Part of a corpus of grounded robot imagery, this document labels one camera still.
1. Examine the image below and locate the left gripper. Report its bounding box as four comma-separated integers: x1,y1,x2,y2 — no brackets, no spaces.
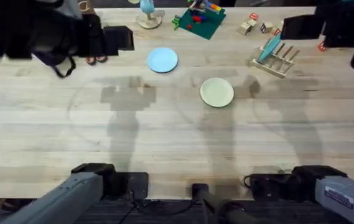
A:
82,13,108,67

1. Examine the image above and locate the wooden peg dish rack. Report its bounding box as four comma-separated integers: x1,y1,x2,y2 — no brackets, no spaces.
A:
250,37,301,80

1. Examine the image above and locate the black upright wrist plate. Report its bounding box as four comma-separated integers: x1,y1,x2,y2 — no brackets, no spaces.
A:
103,26,135,57
280,14,325,40

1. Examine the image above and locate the brown paper bag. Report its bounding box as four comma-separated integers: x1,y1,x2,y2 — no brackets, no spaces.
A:
78,0,98,16

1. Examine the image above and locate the wooden cup stand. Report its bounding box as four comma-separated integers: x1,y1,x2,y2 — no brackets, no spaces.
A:
135,9,166,30

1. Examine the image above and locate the light blue plate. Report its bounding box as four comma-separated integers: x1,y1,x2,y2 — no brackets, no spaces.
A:
146,47,179,74

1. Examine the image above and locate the teal plate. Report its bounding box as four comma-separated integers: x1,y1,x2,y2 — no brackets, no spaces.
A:
257,32,282,63

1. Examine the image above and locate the wooden toy block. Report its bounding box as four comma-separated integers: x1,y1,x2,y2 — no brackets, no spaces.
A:
237,19,258,36
259,21,274,34

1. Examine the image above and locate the light blue cup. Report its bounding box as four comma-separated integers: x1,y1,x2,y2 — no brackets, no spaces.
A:
139,0,156,15

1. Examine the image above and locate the green board with toy blocks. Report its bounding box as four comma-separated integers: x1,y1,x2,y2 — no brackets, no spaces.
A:
171,0,227,40

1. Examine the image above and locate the cream white plate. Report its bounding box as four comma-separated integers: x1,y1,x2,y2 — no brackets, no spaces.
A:
199,77,235,109

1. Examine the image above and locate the black rail cable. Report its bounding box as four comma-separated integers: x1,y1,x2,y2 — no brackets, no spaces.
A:
119,190,196,224

